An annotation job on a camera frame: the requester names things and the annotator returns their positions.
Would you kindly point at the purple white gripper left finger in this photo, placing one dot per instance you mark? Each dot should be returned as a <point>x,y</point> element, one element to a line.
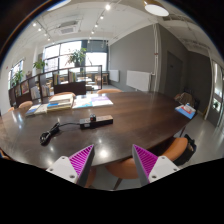
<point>74,168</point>

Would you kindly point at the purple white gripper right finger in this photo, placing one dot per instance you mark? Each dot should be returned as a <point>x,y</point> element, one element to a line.
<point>150,167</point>

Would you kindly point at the orange chair near centre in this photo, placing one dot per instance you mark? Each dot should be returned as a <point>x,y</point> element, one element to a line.
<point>125,169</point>

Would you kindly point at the orange chair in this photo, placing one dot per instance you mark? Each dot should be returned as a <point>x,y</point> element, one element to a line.
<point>125,169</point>
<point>26,104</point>
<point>105,91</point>
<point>176,149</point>

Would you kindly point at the orange chair near right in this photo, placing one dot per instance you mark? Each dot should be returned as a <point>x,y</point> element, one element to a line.
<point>176,149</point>

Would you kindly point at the black bag on floor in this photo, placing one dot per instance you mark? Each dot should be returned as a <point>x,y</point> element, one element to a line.
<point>188,152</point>

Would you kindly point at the black power strip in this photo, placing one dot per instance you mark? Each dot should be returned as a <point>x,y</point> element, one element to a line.
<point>99,121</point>

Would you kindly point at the open colourful magazine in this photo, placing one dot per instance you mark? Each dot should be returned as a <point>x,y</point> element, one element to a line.
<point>91,102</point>

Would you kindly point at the stack of books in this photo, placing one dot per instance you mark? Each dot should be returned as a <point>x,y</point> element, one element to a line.
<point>60,102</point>

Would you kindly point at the flat book on table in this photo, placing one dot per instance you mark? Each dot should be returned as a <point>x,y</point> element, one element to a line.
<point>37,109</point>

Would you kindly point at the orange chair far left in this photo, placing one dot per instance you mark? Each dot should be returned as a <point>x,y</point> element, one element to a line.
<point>26,104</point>

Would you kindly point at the orange chair far side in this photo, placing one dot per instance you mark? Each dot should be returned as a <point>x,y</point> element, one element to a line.
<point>105,91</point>

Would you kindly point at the dark wooden bookshelf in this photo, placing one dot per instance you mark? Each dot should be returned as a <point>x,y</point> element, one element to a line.
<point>40,87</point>

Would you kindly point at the potted plant on left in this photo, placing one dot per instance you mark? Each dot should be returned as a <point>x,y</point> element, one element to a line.
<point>39,65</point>

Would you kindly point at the potted plant at window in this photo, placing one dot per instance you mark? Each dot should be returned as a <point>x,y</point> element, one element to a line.
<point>76,57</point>

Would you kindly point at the ceiling air conditioner vent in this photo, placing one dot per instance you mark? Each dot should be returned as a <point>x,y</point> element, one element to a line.
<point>68,28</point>

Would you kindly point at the round ceiling lamp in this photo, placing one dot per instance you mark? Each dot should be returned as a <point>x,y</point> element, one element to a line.
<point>156,10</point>

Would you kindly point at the white wall radiator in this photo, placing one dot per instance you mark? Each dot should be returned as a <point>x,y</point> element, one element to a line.
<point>138,80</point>

